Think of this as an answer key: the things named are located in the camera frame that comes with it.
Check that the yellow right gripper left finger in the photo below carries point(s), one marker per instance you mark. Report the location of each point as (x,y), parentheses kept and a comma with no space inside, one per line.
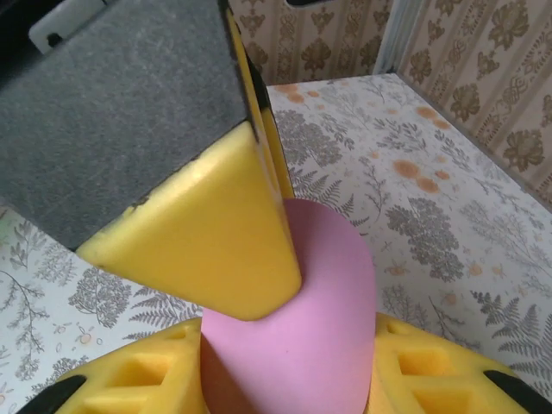
(142,379)

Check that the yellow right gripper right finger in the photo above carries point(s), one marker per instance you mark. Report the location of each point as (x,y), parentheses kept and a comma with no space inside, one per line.
(431,375)

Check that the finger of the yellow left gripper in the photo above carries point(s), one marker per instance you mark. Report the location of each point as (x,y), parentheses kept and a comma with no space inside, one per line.
(278,164)
(151,151)

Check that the pink earbud charging case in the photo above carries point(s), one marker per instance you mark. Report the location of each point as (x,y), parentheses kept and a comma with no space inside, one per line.
(302,345)

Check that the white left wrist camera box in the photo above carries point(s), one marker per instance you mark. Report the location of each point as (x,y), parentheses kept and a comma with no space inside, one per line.
(64,21)

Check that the aluminium frame post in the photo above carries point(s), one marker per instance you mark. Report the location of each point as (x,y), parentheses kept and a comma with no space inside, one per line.
(390,39)

